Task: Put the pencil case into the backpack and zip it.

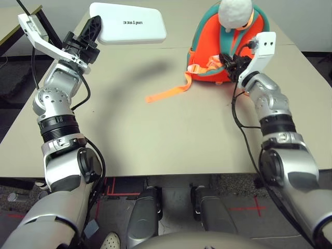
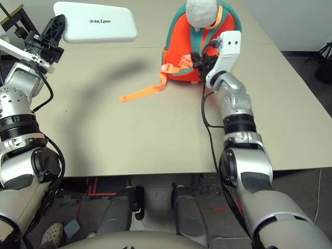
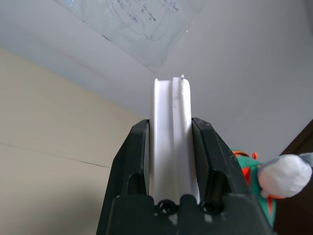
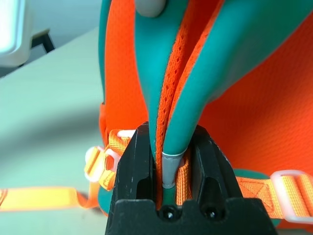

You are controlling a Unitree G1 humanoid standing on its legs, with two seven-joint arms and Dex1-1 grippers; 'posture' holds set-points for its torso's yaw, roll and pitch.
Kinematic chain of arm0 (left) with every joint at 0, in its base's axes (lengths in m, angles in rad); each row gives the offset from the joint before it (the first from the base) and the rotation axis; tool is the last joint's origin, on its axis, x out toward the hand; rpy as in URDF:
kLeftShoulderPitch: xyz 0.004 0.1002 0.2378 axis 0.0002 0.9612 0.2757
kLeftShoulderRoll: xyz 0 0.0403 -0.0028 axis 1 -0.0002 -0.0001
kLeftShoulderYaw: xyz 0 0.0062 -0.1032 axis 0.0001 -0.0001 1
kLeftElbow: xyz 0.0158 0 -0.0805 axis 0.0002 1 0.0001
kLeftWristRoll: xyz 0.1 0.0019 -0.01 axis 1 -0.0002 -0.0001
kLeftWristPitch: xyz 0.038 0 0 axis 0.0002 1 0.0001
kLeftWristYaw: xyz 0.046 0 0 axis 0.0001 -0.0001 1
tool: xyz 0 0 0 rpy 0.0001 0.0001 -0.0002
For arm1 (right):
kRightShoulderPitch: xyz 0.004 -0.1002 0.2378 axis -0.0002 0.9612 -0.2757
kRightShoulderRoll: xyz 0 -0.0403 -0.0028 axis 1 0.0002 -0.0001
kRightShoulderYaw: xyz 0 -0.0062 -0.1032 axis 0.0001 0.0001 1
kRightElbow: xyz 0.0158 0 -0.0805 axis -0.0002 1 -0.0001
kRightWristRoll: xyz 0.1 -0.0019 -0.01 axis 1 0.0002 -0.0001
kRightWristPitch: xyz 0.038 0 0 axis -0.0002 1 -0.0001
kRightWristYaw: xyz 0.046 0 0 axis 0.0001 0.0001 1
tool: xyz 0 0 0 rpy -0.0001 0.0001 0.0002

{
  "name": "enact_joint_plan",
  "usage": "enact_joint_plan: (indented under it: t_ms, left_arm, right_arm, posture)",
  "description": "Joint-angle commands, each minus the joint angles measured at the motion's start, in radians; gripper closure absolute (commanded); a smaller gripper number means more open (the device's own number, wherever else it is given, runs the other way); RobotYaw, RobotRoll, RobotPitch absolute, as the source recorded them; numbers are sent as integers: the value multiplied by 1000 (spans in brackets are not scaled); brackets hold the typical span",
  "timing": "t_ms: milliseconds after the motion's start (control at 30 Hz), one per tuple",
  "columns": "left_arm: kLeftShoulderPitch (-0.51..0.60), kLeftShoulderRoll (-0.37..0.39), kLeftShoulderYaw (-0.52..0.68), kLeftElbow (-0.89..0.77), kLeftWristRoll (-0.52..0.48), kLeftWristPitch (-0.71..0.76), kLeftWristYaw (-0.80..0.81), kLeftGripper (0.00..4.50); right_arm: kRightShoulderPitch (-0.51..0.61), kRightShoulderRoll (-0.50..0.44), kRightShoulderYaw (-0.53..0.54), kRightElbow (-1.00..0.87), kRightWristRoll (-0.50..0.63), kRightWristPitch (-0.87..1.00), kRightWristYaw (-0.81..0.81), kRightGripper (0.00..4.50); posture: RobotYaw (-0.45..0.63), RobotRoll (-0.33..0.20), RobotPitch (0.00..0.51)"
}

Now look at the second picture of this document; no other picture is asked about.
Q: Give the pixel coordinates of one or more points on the black-framed side table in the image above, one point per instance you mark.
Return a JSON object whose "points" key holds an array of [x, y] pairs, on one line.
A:
{"points": [[18, 11]]}

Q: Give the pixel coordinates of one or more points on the beige robot torso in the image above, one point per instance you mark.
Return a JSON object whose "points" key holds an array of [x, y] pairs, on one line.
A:
{"points": [[129, 241]]}

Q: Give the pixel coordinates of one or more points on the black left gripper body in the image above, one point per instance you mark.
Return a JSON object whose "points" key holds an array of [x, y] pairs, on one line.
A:
{"points": [[46, 52]]}

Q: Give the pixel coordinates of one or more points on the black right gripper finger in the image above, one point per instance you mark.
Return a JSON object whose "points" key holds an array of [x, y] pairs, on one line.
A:
{"points": [[195, 61]]}

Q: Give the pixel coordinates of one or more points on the white perforated shoe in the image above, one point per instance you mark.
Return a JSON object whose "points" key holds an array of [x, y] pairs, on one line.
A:
{"points": [[53, 233]]}

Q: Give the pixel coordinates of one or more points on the grey left robot leg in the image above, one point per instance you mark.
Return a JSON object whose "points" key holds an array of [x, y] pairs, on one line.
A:
{"points": [[116, 210]]}

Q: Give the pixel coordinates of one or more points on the black tripod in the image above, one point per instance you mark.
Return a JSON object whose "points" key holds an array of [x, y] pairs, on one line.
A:
{"points": [[324, 67]]}

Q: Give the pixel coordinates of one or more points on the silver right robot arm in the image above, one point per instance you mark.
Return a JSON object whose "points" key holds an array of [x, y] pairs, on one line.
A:
{"points": [[246, 155]]}

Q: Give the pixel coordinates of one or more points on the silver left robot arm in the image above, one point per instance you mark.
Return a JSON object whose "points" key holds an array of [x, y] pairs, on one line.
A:
{"points": [[18, 109]]}

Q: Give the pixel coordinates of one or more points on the black clamp pole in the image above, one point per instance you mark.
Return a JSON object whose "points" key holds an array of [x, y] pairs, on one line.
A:
{"points": [[7, 16]]}

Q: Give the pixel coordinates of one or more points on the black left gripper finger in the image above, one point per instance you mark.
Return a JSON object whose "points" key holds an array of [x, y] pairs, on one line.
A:
{"points": [[54, 27]]}

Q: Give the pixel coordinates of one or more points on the grey and white plush pendant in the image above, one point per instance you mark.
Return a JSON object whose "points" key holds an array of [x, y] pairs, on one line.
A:
{"points": [[202, 13]]}

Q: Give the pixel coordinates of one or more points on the grey robot leg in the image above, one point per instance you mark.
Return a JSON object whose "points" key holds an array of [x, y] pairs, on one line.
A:
{"points": [[116, 210], [189, 210]]}

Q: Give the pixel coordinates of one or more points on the white plastic pencil case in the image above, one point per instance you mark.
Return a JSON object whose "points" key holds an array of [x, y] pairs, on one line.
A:
{"points": [[98, 23]]}

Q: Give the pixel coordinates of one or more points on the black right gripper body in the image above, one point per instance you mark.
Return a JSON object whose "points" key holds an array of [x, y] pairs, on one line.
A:
{"points": [[207, 63]]}

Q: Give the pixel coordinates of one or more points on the orange and teal backpack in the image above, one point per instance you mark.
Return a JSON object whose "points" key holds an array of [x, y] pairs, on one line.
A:
{"points": [[181, 46]]}

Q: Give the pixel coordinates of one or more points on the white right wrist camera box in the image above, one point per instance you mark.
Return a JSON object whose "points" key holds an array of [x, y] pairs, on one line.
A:
{"points": [[228, 49]]}

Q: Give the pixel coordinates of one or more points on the grey right robot leg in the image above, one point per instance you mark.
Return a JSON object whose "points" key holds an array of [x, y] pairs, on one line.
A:
{"points": [[189, 210]]}

